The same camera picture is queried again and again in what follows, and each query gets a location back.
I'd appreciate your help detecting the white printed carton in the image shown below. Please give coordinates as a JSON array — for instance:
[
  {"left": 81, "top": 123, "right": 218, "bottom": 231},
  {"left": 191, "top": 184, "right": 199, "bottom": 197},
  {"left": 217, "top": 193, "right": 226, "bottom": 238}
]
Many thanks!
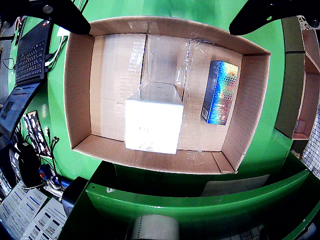
[{"left": 297, "top": 15, "right": 312, "bottom": 31}]

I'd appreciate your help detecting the divided cardboard box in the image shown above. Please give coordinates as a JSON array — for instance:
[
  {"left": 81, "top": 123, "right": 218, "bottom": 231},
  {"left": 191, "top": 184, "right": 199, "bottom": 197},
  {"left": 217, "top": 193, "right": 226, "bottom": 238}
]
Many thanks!
[{"left": 274, "top": 16, "right": 320, "bottom": 141}]

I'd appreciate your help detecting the gridded paper sheet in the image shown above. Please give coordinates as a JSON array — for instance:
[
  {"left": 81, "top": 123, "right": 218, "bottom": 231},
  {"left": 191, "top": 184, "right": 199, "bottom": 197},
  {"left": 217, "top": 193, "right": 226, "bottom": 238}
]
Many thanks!
[{"left": 224, "top": 223, "right": 266, "bottom": 240}]

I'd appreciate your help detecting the large open cardboard tray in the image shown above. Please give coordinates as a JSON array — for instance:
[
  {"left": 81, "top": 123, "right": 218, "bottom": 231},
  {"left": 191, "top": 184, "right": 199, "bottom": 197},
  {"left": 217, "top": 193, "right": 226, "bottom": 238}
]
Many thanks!
[{"left": 63, "top": 15, "right": 272, "bottom": 175}]

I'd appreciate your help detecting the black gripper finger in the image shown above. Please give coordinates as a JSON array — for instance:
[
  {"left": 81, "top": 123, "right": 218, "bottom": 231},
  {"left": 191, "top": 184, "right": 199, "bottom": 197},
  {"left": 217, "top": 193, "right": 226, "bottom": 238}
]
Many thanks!
[
  {"left": 228, "top": 0, "right": 320, "bottom": 36},
  {"left": 0, "top": 0, "right": 91, "bottom": 35}
]

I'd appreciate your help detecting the black boxy object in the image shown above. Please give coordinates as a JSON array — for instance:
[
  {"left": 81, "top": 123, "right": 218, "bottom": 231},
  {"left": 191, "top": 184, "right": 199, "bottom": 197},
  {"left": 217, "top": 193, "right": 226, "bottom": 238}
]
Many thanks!
[{"left": 61, "top": 176, "right": 90, "bottom": 217}]

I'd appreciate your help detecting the blue mesh crate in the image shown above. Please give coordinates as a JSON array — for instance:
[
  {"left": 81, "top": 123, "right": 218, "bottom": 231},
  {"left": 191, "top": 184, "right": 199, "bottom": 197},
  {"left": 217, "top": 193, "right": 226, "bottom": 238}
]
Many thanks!
[{"left": 301, "top": 99, "right": 320, "bottom": 180}]

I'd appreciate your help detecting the printed paper sheet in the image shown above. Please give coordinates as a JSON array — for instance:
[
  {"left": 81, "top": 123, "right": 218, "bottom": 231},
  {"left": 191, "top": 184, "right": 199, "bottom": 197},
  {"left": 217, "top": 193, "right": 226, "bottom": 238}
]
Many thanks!
[
  {"left": 0, "top": 183, "right": 49, "bottom": 234},
  {"left": 21, "top": 197, "right": 68, "bottom": 240}
]

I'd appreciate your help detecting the holographic rainbow product box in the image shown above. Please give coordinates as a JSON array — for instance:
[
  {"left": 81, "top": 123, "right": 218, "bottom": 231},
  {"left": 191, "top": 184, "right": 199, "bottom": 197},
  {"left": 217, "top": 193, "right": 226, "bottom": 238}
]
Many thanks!
[{"left": 200, "top": 59, "right": 240, "bottom": 126}]

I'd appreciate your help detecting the black plug cable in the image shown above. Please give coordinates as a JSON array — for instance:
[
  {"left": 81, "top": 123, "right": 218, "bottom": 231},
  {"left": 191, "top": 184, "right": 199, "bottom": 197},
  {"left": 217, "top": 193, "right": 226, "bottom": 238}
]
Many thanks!
[
  {"left": 51, "top": 136, "right": 62, "bottom": 181},
  {"left": 46, "top": 127, "right": 57, "bottom": 176}
]

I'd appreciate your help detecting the grey card sheet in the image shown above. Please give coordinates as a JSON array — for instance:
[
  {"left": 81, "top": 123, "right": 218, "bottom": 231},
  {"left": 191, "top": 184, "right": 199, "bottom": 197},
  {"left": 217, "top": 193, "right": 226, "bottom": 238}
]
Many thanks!
[{"left": 201, "top": 174, "right": 271, "bottom": 198}]

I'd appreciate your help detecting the black electronic device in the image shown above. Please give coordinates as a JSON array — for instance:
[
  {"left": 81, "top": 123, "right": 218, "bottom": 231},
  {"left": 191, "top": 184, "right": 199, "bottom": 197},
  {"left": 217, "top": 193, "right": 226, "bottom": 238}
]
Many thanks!
[{"left": 9, "top": 144, "right": 42, "bottom": 187}]

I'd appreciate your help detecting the white d'Alba product box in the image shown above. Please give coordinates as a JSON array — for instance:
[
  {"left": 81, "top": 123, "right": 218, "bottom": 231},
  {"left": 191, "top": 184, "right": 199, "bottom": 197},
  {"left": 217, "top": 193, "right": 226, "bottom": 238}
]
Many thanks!
[{"left": 124, "top": 81, "right": 185, "bottom": 155}]

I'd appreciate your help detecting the white cable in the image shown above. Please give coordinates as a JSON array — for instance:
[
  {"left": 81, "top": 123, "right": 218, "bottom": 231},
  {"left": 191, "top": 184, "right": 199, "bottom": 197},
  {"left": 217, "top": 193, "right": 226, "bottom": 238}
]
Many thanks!
[{"left": 44, "top": 36, "right": 69, "bottom": 68}]

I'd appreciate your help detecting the black laptop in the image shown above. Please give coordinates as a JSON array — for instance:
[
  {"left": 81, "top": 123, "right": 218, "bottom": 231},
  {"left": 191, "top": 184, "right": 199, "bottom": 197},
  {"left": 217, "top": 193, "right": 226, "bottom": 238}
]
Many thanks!
[{"left": 0, "top": 16, "right": 55, "bottom": 140}]

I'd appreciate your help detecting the printed photo sheet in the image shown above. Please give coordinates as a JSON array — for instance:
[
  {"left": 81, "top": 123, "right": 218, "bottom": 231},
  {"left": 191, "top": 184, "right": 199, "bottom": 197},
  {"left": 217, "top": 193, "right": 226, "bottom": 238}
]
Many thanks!
[{"left": 22, "top": 110, "right": 52, "bottom": 157}]

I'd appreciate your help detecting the maroon product box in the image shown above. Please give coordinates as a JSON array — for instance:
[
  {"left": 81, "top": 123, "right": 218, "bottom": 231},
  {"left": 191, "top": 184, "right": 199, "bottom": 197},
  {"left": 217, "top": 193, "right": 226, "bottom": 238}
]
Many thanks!
[{"left": 293, "top": 119, "right": 307, "bottom": 134}]

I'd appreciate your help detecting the clear packing tape roll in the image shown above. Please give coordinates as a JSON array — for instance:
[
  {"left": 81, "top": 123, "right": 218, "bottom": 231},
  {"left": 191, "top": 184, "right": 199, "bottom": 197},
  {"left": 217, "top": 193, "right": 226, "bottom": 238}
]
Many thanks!
[{"left": 129, "top": 214, "right": 181, "bottom": 240}]

